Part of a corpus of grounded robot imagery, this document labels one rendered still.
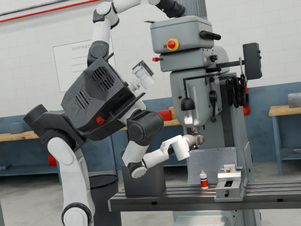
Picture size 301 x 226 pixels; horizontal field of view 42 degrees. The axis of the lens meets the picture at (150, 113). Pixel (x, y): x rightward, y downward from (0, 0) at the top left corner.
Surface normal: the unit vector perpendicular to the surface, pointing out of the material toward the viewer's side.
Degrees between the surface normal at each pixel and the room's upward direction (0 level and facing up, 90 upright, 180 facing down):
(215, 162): 63
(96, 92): 74
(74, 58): 90
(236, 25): 90
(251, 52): 90
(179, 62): 90
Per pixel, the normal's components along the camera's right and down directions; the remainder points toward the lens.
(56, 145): 0.00, 0.10
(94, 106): -0.51, -0.12
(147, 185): -0.40, 0.14
